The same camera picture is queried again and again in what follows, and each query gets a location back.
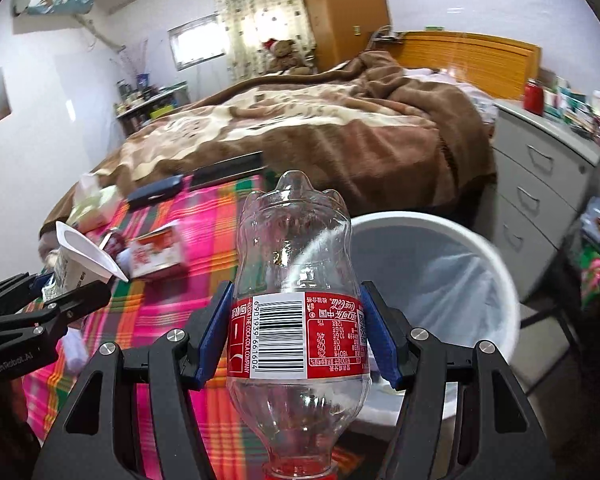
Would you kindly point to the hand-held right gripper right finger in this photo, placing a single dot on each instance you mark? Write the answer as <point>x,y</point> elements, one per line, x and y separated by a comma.
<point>378,337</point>

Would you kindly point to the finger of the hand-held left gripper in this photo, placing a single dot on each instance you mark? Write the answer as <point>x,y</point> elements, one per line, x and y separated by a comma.
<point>7,290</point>
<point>80,300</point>

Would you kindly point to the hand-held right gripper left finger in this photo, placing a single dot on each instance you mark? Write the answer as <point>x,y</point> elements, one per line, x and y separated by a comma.
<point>215,332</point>

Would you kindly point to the red cartoon drink can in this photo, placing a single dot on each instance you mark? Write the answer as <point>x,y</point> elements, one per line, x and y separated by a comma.
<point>114,245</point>

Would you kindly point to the red white carton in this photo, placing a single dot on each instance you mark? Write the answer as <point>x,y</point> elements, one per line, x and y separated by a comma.
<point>157,255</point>

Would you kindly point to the clear plastic bottle red label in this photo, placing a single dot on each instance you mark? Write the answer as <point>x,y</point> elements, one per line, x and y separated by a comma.
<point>290,270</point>

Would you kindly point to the white trash bin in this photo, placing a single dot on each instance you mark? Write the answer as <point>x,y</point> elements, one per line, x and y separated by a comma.
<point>490,280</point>

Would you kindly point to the pink plaid cloth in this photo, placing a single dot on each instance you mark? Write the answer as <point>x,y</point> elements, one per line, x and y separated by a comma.
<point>180,300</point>

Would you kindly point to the white crumpled tissue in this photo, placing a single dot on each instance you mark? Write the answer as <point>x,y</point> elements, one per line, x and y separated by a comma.
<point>74,352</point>

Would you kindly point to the clear bin liner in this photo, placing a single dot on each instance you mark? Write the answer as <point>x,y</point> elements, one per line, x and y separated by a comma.
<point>430,280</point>

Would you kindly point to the white tissue pack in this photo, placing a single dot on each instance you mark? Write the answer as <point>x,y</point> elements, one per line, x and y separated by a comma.
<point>92,205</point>

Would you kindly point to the blue case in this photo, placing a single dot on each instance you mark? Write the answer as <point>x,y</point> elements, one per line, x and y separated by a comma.
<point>155,192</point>

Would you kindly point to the black tablet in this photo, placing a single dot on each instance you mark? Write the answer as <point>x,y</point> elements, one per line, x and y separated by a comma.
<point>227,170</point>

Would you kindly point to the cluttered shelf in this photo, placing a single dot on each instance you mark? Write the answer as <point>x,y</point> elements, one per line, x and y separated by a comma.
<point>145,102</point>

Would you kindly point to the bed with brown blanket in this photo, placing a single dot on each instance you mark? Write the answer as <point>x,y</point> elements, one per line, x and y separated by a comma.
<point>330,135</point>

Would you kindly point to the grey drawer cabinet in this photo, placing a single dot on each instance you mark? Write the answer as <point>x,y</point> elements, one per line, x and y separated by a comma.
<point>535,175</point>

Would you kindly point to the bare decorative branches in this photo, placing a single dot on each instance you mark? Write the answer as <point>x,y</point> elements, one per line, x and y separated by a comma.
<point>132,60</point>

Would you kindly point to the pale pink pillow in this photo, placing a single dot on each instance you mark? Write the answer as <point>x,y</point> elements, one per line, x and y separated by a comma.
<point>460,85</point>

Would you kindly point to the air conditioner pipe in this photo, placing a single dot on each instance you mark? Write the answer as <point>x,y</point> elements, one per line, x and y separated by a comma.
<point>102,35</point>

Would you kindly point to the window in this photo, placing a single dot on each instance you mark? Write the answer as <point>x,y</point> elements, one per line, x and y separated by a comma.
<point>197,42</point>

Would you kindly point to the red jar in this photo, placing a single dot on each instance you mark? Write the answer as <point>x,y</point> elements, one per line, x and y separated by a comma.
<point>533,97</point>

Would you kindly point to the brown teddy bear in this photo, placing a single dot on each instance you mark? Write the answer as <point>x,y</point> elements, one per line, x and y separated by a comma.
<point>286,55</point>

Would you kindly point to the wooden headboard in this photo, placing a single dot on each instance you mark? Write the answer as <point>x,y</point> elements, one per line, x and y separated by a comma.
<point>470,60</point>

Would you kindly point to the group of boxes and bottles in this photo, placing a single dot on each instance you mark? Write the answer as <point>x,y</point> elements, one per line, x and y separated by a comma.
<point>577,107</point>

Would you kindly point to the dotted curtain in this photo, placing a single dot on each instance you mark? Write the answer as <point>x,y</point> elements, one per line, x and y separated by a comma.
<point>260,15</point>

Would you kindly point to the wooden wardrobe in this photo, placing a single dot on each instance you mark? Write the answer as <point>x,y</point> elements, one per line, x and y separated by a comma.
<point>345,10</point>

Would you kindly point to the metal frame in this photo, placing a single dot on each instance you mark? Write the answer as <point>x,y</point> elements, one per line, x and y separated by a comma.
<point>386,37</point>

